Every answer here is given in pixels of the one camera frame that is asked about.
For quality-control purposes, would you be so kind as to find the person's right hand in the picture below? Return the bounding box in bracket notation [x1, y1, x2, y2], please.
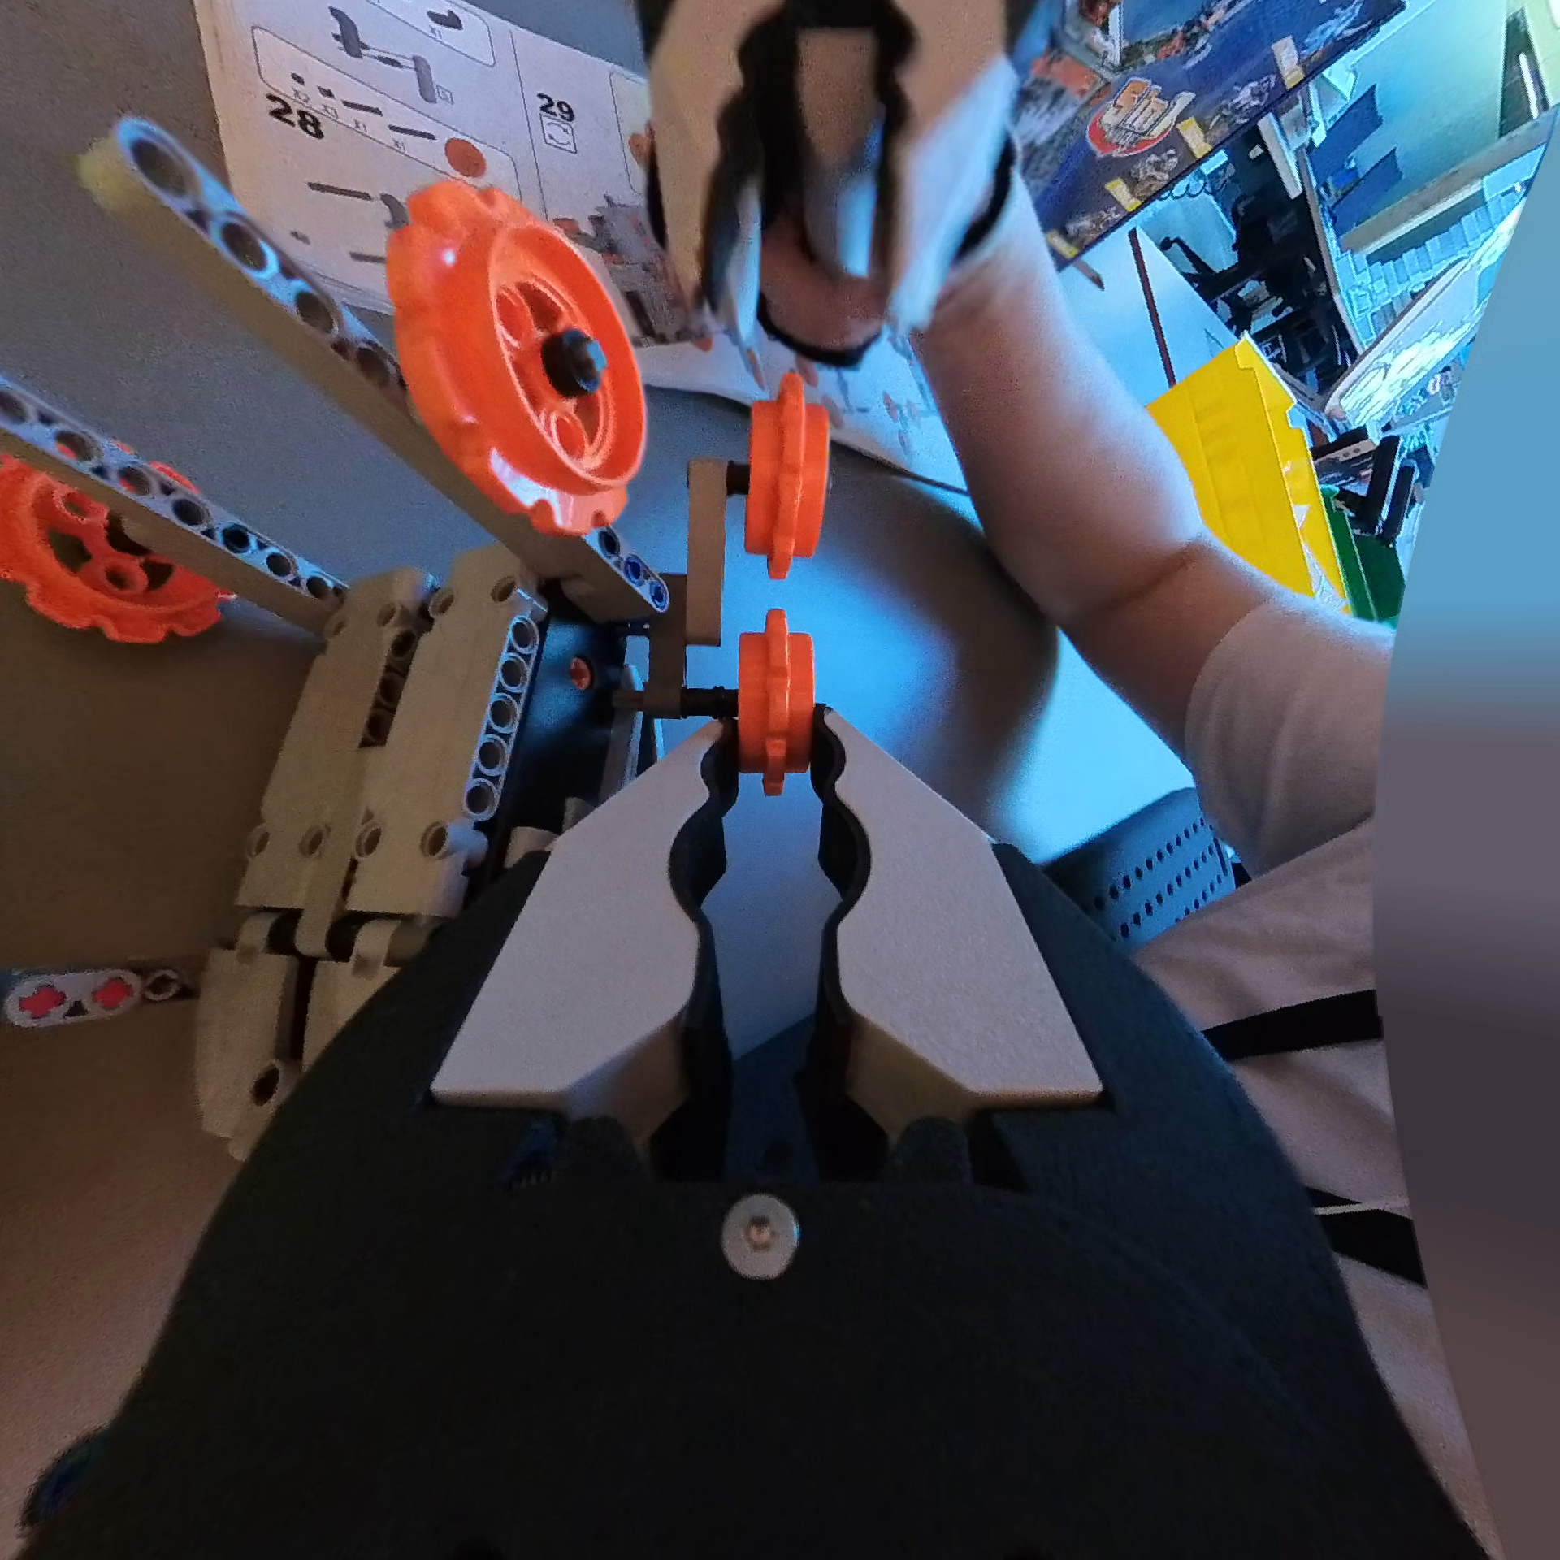
[755, 209, 906, 361]

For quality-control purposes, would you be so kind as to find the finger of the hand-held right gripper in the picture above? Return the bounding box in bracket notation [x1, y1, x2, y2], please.
[798, 0, 933, 281]
[649, 0, 796, 333]

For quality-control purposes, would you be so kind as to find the person's white t-shirt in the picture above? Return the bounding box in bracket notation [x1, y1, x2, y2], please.
[1132, 599, 1500, 1560]

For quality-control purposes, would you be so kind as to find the grey beam with red pins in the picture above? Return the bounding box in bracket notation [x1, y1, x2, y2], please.
[0, 966, 196, 1031]

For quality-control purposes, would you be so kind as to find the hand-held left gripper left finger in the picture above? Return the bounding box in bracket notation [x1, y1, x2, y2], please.
[428, 719, 742, 1154]

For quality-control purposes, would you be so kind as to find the black perforated chair seat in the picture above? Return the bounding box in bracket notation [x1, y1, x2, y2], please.
[1041, 790, 1249, 959]

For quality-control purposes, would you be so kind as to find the black strap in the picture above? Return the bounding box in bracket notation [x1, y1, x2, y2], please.
[1199, 990, 1427, 1284]

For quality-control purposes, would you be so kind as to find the grey toy brick model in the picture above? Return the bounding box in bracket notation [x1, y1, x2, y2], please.
[0, 116, 748, 1159]

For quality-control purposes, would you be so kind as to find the colourful toy set box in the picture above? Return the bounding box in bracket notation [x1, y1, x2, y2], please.
[1011, 0, 1409, 270]

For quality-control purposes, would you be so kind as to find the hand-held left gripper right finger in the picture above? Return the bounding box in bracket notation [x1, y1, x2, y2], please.
[813, 704, 1108, 1148]

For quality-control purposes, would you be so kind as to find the white instruction booklet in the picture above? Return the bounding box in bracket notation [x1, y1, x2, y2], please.
[194, 0, 969, 495]

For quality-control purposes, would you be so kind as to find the person's right forearm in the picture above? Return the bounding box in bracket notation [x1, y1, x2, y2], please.
[911, 158, 1396, 788]

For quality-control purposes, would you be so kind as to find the yellow storage bin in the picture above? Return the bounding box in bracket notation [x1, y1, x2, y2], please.
[1145, 335, 1348, 612]

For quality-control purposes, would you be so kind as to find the grey desk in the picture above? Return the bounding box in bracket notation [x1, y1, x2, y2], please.
[0, 0, 1201, 1514]

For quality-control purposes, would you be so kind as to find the small orange toy gear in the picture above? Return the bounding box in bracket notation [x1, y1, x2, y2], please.
[742, 372, 831, 580]
[733, 610, 818, 797]

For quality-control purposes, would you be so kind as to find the green storage bin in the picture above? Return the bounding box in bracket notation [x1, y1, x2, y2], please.
[1322, 487, 1409, 625]

